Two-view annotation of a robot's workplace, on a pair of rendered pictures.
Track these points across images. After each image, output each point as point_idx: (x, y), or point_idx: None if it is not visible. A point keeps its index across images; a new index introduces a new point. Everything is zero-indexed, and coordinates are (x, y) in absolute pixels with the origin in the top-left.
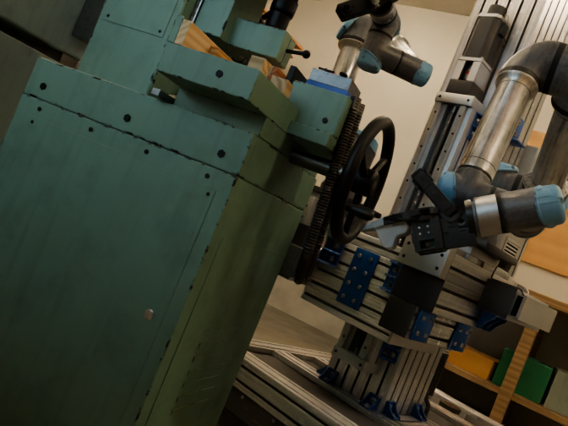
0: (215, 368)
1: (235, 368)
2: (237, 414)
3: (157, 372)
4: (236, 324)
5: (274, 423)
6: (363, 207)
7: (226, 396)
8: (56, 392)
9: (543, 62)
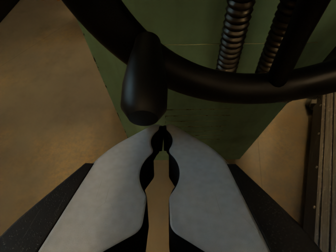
0: (211, 127)
1: (252, 128)
2: (310, 141)
3: (122, 125)
4: (226, 107)
5: (316, 168)
6: (129, 70)
7: (253, 139)
8: None
9: None
